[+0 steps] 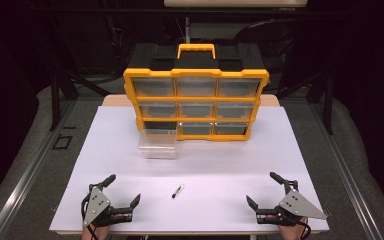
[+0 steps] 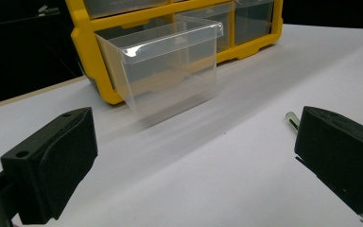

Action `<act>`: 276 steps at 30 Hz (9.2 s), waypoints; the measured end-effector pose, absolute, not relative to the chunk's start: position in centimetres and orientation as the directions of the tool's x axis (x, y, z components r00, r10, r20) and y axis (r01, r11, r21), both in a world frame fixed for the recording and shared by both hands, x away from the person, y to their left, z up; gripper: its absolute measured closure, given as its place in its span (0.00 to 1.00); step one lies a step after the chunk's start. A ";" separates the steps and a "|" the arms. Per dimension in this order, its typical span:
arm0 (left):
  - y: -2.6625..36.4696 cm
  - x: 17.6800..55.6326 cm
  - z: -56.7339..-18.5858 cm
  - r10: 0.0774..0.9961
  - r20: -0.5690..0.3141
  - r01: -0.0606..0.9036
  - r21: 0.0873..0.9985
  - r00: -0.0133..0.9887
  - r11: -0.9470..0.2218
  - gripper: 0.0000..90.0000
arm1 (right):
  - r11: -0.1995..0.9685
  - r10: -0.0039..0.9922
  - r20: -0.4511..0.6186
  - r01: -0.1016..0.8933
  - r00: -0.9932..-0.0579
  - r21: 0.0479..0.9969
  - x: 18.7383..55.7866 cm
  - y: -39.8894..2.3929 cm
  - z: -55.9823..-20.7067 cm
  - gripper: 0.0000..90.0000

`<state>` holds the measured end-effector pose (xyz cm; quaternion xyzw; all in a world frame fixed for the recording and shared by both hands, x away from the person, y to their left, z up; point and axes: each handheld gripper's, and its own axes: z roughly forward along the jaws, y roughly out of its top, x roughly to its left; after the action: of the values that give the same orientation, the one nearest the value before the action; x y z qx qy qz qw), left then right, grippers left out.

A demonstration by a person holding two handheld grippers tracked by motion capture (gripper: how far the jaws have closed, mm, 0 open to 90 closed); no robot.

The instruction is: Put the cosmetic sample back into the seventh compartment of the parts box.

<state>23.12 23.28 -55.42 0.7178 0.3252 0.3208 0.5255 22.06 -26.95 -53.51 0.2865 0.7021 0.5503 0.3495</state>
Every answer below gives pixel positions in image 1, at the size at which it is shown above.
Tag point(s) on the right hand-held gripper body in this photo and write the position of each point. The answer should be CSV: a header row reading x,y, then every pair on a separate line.
x,y
291,205

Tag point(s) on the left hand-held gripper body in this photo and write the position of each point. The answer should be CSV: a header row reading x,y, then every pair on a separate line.
x,y
95,204

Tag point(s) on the small black silver pen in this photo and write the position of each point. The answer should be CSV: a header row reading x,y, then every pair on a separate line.
x,y
177,191

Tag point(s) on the clear plastic drawer bin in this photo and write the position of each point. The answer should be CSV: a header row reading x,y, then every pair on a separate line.
x,y
157,145

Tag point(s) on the yellow black organizer cabinet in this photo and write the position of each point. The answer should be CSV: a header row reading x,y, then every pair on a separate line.
x,y
196,72

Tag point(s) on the person's right hand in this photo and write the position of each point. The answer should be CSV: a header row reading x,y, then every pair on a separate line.
x,y
290,230

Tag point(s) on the person's left hand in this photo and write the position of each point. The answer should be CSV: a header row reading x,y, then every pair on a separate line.
x,y
95,232

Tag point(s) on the wooden table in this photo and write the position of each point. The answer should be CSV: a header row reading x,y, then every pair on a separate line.
x,y
116,100

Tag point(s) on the black metal stand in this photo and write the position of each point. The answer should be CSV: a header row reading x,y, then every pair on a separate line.
x,y
56,100
328,103

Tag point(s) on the group of inserted clear drawers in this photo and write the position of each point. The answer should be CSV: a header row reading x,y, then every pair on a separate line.
x,y
196,87

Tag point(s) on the black office chair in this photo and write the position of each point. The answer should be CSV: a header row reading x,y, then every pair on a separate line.
x,y
270,30

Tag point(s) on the aluminium floor rail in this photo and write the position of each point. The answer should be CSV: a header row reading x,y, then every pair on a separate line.
x,y
346,173
30,173

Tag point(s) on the white metal post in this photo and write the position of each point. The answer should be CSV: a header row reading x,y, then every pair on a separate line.
x,y
187,30

